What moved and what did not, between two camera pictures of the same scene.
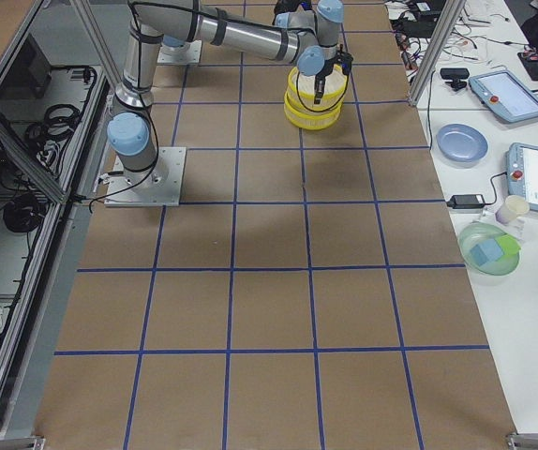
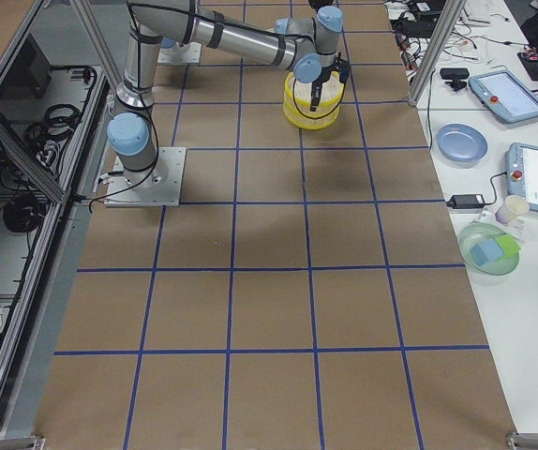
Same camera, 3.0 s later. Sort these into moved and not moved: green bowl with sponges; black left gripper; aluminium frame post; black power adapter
Moved: black left gripper
Not moved: aluminium frame post; green bowl with sponges; black power adapter
